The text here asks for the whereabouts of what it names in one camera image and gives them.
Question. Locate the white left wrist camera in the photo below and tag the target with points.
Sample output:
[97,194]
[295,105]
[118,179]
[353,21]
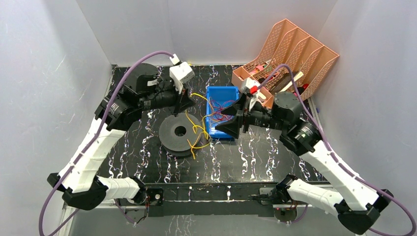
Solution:
[181,74]

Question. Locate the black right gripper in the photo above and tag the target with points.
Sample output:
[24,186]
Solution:
[232,127]

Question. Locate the black notebook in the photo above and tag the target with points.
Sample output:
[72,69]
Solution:
[278,86]

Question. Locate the blue plastic bin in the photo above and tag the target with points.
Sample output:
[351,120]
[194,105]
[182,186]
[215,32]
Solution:
[218,98]

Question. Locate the peach desk file organizer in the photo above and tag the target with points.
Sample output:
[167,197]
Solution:
[289,44]

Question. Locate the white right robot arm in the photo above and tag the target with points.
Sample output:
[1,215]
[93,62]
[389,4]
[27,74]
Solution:
[356,206]

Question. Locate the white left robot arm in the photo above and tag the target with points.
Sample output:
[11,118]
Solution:
[141,89]

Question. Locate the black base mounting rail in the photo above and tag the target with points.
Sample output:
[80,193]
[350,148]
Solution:
[233,198]

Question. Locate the black cable spool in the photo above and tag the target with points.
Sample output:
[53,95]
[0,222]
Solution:
[178,133]

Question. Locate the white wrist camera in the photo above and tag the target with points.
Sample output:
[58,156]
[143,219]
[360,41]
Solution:
[181,74]
[250,88]

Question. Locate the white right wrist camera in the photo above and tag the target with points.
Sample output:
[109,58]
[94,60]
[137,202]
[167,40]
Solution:
[250,88]

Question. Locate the white correction tape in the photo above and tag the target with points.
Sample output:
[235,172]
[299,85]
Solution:
[261,95]

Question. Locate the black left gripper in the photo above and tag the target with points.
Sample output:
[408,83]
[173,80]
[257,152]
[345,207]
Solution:
[179,99]

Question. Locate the red black marker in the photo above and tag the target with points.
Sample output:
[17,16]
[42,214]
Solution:
[302,88]

